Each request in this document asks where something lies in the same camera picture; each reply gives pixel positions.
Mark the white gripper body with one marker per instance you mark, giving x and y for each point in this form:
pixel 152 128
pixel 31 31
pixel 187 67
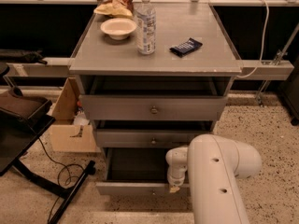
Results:
pixel 176 179

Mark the grey bottom drawer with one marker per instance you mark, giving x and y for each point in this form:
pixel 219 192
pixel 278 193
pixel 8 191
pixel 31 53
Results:
pixel 135 171

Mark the grey drawer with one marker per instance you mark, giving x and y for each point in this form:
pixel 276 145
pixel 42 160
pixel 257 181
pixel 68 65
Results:
pixel 144 138
pixel 135 171
pixel 112 107

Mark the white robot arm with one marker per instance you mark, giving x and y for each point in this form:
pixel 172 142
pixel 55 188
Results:
pixel 212 164

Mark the grey top drawer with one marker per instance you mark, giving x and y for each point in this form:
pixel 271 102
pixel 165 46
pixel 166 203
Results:
pixel 112 107

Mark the grey middle drawer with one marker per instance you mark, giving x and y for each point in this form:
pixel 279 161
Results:
pixel 144 138

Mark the grey drawer cabinet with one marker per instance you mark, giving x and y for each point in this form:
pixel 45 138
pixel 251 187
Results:
pixel 104 66

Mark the cardboard box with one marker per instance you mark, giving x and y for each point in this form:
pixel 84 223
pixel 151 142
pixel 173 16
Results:
pixel 71 131

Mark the dark blue snack packet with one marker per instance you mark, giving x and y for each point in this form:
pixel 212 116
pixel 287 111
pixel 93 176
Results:
pixel 186 48

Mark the white bowl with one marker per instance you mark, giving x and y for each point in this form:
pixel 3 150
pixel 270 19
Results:
pixel 118 28

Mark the clear plastic water bottle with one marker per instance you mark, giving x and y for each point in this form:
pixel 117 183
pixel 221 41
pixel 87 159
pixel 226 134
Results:
pixel 146 27

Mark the black stand with tray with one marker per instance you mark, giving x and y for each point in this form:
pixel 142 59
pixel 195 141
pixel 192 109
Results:
pixel 23 119

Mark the yellow chip bag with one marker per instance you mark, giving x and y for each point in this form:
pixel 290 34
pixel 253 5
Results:
pixel 114 10

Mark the aluminium frame rail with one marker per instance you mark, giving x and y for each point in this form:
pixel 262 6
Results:
pixel 256 70

